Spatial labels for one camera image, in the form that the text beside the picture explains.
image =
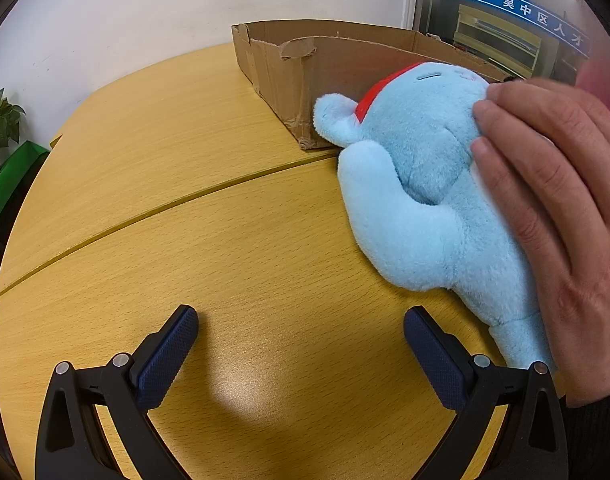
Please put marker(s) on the green planter box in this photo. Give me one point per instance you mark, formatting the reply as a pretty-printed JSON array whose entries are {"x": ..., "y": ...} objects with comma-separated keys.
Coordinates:
[{"x": 10, "y": 180}]

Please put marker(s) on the light blue plush toy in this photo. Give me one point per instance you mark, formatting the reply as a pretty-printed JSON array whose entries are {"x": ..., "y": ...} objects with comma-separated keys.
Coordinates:
[{"x": 420, "y": 185}]

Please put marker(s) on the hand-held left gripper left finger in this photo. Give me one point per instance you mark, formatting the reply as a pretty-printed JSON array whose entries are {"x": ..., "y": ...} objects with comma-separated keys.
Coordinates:
[{"x": 167, "y": 355}]

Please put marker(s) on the person's right hand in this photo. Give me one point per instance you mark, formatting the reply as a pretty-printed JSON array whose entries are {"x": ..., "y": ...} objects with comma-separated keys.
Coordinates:
[{"x": 560, "y": 210}]

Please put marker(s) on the person's right forearm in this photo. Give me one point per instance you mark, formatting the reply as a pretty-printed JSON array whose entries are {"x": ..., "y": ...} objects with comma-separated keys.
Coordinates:
[{"x": 600, "y": 440}]

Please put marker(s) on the brown cardboard box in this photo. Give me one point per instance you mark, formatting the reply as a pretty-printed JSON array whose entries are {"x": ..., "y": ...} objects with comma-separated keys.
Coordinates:
[{"x": 280, "y": 80}]

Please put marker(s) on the pale yellow shelf unit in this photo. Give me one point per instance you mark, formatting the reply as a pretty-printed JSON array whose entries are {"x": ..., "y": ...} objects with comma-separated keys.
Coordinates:
[{"x": 495, "y": 35}]

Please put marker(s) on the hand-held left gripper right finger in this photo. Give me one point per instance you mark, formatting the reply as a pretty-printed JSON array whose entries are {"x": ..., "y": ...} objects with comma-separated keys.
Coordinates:
[{"x": 435, "y": 360}]

